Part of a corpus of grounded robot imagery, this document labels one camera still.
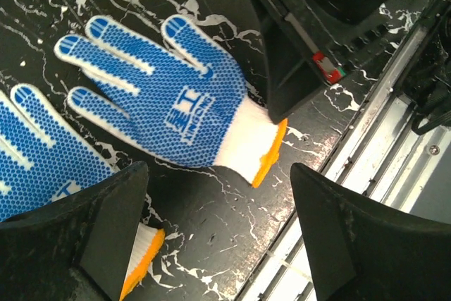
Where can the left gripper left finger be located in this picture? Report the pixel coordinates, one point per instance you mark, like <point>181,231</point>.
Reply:
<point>78,247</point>

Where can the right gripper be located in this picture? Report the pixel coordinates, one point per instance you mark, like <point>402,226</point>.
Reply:
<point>313,44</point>

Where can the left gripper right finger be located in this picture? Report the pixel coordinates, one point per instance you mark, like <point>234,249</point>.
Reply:
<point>360,249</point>

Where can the blue dotted glove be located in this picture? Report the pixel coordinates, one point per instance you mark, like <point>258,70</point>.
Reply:
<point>44,160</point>
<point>187,104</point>

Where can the aluminium front rail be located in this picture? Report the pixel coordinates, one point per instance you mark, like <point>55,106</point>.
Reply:
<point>377,154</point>

